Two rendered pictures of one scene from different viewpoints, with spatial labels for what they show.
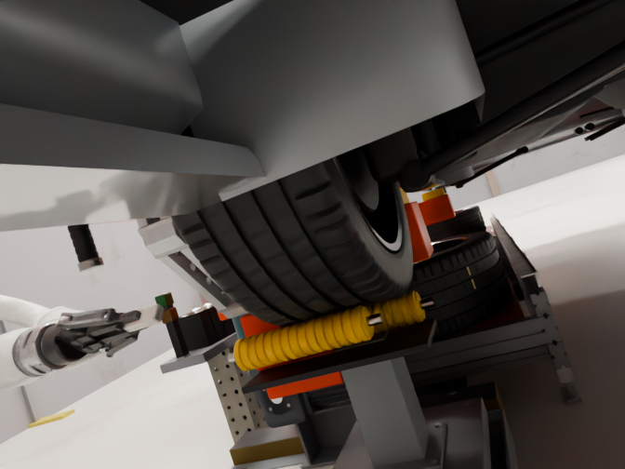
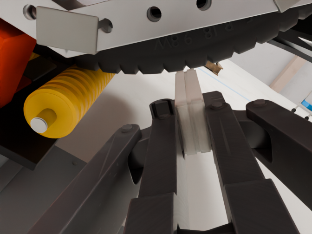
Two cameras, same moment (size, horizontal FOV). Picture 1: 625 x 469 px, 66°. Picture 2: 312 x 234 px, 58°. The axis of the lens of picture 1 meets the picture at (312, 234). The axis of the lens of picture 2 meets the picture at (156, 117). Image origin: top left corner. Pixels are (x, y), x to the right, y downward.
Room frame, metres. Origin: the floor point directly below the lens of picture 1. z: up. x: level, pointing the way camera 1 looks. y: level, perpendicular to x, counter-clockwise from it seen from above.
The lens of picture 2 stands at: (0.91, 0.46, 0.68)
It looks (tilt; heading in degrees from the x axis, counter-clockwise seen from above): 22 degrees down; 241
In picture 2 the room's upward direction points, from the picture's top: 35 degrees clockwise
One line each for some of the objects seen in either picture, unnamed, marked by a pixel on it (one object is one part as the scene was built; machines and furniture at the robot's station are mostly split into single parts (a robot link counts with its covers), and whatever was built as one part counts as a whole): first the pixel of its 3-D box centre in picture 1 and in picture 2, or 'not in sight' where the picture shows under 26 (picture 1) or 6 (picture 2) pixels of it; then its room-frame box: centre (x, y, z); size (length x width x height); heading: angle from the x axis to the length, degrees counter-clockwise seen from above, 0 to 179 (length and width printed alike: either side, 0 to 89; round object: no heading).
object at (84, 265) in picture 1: (78, 229); not in sight; (0.89, 0.41, 0.83); 0.04 x 0.04 x 0.16
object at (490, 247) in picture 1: (408, 288); not in sight; (1.75, -0.27, 0.39); 0.66 x 0.66 x 0.24
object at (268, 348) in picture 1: (301, 339); (83, 82); (0.83, 0.08, 0.51); 0.29 x 0.06 x 0.06; 71
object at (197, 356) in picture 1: (217, 342); not in sight; (1.70, 0.44, 0.44); 0.43 x 0.17 x 0.03; 161
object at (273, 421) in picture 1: (341, 395); not in sight; (1.28, 0.06, 0.26); 0.42 x 0.18 x 0.35; 71
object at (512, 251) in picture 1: (511, 253); not in sight; (2.47, -0.93, 0.28); 2.47 x 0.06 x 0.22; 161
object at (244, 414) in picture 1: (241, 399); not in sight; (1.73, 0.43, 0.21); 0.10 x 0.10 x 0.42; 71
